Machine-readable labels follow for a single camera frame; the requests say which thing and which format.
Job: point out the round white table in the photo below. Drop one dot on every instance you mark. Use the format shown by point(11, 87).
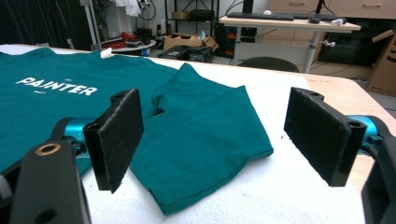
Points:
point(134, 48)

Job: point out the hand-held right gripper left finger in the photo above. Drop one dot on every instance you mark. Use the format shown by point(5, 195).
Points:
point(113, 140)

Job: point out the black metal shelf rack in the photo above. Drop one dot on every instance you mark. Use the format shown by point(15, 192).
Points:
point(199, 14)

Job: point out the large printed cardboard box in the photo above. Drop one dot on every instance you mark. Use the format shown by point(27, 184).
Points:
point(384, 68)

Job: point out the black computer mouse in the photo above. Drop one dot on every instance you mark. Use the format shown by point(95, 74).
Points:
point(314, 20)

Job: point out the teal T-shirt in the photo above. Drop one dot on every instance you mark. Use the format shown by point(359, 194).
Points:
point(193, 140)

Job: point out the silver metal stand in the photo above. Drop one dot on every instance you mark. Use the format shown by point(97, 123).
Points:
point(91, 25)

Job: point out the light wooden desk white legs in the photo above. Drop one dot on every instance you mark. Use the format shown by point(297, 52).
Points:
point(280, 24)

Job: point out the black computer tower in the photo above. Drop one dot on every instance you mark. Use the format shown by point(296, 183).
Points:
point(200, 54)
point(174, 53)

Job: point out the black keyboard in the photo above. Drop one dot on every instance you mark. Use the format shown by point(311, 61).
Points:
point(260, 16)

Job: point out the black curtain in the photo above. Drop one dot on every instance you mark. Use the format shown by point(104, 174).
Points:
point(37, 21)

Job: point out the black round stool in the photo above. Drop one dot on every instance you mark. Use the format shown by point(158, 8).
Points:
point(269, 63)

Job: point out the white foam mat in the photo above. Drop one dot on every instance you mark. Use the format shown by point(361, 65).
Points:
point(264, 193)

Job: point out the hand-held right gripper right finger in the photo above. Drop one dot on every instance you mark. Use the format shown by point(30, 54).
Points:
point(317, 137)

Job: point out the open plain cardboard box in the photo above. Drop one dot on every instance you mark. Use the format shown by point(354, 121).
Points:
point(177, 42)

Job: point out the wooden drawer cabinet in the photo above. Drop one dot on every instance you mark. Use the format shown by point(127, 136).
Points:
point(342, 7)

